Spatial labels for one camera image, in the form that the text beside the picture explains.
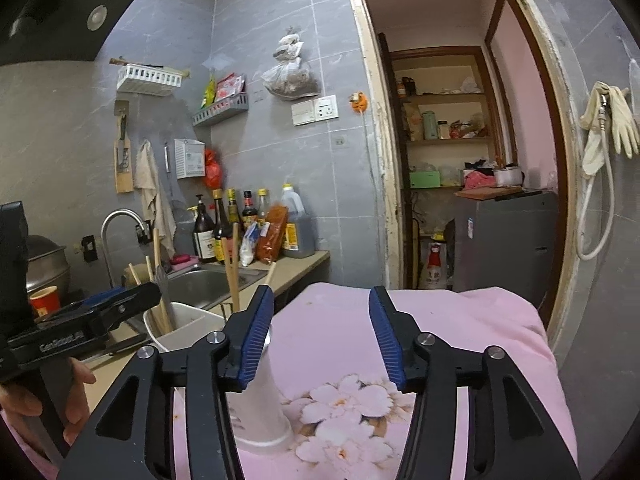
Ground wooden knife holder board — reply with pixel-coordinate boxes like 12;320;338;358
113;100;134;194

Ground white wall basket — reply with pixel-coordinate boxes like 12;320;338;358
110;58;191;98

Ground beige hanging cloth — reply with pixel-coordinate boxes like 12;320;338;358
134;140;177;257

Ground cream rubber gloves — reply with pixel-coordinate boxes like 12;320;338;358
579;81;639;177

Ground person left hand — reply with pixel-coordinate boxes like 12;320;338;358
0;356;98;449

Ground dark grey cabinet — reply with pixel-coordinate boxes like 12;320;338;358
452;190;558;308

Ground orange wall hook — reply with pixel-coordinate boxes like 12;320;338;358
348;91;369;114

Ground small dark sauce bottle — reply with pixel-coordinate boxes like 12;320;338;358
241;190;258;231

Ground chrome faucet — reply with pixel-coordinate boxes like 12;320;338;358
100;208;151;288

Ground stainless steel sink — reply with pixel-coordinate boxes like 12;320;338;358
124;263;269;334

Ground white plastic bag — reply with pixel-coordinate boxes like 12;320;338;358
239;221;262;268

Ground red plastic bag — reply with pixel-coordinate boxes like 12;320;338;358
203;148;222;190

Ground white wall switch socket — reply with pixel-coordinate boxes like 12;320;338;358
291;96;340;127

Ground dark wine bottle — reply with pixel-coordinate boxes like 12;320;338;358
193;194;216;262

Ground white utensil holder basket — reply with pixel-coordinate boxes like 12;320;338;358
142;301;296;456

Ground pink floral cloth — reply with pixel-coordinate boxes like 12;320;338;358
240;283;577;479

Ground red cup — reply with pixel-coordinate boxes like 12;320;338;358
29;285;61;318

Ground hanging bag of dried goods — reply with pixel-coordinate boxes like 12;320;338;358
260;28;320;101

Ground wooden shelf unit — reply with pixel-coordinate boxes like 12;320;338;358
390;46;509;191

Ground steel pot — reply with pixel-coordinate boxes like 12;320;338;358
26;235;70;297

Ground large oil jug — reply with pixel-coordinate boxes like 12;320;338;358
281;183;316;258

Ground wooden door frame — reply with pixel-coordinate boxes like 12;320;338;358
349;0;584;358

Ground orange spice bag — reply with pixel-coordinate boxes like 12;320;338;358
256;204;288;264

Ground grey wall shelf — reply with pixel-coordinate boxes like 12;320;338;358
192;92;248;127

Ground black range hood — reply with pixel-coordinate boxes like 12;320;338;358
1;0;134;65

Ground white wall box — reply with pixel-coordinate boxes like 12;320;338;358
174;139;205;179

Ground white hose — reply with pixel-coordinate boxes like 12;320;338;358
574;104;616;262

